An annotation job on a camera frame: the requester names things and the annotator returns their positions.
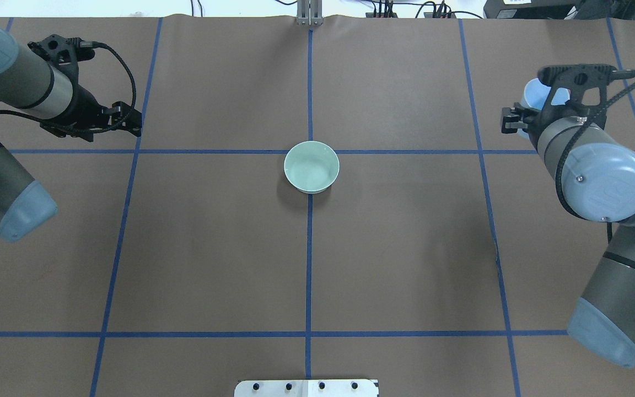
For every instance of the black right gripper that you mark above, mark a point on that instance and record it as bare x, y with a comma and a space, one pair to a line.
511, 119

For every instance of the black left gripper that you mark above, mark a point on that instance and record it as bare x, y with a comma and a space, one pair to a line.
84, 106

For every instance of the light blue cup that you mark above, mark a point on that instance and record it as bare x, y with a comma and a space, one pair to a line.
535, 93

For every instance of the light green bowl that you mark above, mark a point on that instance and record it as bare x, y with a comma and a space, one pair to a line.
311, 167

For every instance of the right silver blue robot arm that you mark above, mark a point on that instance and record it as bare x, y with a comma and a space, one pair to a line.
594, 178

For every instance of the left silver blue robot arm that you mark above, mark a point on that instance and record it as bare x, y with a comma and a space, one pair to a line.
40, 83

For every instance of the brown paper table mat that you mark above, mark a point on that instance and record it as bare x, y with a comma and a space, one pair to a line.
439, 262

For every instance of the aluminium frame post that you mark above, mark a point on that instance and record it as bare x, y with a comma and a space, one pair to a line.
310, 13

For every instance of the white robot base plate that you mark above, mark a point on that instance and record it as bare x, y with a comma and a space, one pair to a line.
308, 387

